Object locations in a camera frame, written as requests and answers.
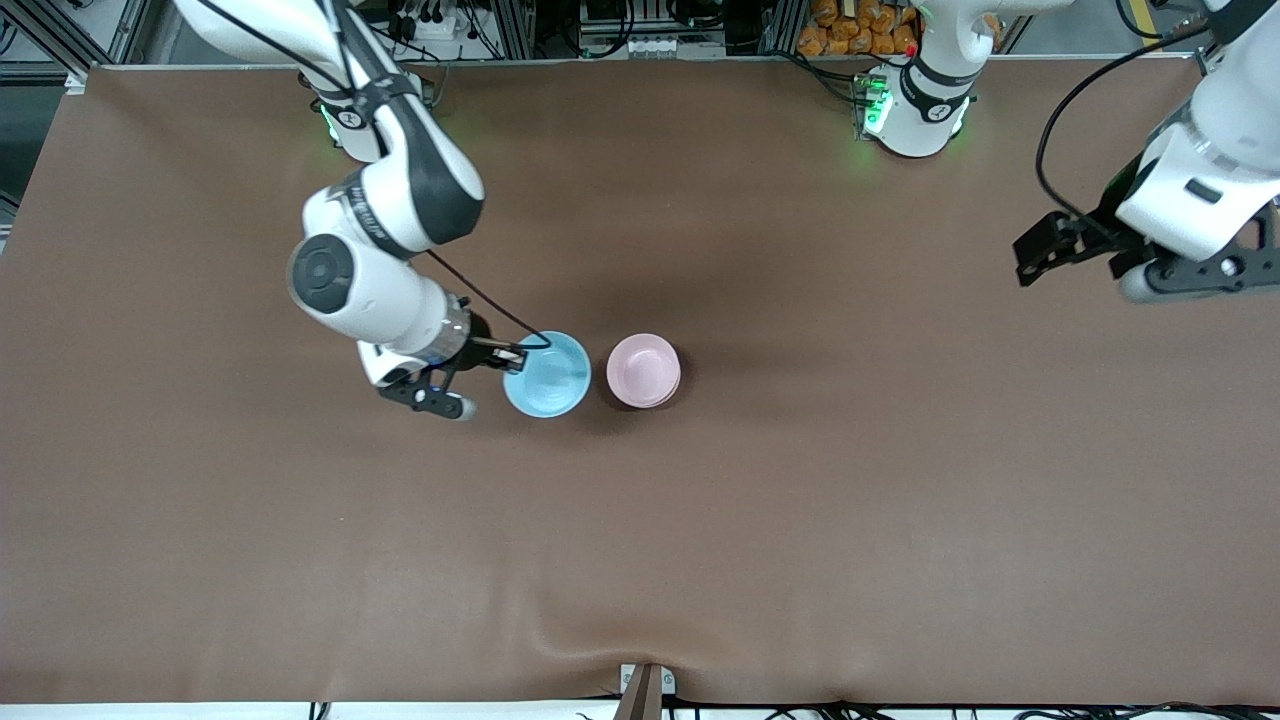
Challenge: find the blue bowl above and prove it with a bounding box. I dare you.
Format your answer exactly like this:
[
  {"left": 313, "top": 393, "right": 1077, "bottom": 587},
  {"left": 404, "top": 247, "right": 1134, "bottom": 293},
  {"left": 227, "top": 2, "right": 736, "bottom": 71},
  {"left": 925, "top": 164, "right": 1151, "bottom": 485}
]
[{"left": 503, "top": 331, "right": 592, "bottom": 419}]

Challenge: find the pink bowl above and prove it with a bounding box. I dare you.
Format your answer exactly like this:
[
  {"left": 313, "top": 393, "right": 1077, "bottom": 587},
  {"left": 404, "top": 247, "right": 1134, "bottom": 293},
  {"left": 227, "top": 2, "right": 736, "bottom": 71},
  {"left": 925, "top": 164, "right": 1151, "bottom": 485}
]
[{"left": 606, "top": 334, "right": 682, "bottom": 407}]

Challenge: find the brown table cloth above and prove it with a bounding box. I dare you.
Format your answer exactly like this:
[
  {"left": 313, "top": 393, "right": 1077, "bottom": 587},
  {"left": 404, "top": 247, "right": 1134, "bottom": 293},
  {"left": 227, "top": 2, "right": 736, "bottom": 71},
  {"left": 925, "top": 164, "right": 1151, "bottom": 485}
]
[{"left": 0, "top": 55, "right": 1280, "bottom": 707}]

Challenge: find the white power strip with plugs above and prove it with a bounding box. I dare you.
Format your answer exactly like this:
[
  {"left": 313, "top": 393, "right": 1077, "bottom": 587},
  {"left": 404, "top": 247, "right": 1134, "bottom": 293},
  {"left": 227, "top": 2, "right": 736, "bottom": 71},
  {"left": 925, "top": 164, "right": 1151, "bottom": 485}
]
[{"left": 388, "top": 0, "right": 463, "bottom": 43}]

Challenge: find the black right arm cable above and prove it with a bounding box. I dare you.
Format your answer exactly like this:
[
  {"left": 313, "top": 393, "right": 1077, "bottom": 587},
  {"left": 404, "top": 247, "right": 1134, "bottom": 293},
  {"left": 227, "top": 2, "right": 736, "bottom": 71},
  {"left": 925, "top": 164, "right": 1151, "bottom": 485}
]
[{"left": 200, "top": 0, "right": 553, "bottom": 351}]

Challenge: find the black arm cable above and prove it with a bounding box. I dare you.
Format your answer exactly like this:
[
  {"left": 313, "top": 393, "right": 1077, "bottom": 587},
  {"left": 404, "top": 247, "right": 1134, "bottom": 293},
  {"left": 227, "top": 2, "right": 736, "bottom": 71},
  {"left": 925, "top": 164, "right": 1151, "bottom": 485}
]
[
  {"left": 1035, "top": 25, "right": 1216, "bottom": 241},
  {"left": 200, "top": 0, "right": 553, "bottom": 351}
]

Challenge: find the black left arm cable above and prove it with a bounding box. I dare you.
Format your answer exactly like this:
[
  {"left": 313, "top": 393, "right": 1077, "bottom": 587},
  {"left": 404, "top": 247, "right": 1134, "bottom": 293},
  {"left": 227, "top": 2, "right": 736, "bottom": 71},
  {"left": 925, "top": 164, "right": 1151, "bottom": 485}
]
[{"left": 1035, "top": 25, "right": 1216, "bottom": 241}]

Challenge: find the small metal bracket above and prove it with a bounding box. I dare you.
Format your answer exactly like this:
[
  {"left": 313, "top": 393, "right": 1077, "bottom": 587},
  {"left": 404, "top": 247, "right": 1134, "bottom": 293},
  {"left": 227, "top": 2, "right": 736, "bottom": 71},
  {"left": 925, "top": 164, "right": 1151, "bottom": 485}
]
[{"left": 620, "top": 663, "right": 676, "bottom": 696}]

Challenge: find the brown camera pole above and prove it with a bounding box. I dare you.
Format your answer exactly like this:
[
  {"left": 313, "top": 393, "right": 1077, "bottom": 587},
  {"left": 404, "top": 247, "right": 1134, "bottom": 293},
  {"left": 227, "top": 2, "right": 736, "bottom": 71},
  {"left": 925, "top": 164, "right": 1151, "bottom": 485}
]
[{"left": 612, "top": 665, "right": 664, "bottom": 720}]

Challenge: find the aluminium frame post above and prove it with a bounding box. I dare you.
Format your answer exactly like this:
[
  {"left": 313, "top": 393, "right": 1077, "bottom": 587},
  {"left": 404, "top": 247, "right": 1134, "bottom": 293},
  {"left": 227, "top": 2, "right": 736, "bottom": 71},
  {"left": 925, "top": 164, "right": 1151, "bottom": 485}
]
[{"left": 0, "top": 0, "right": 93, "bottom": 93}]

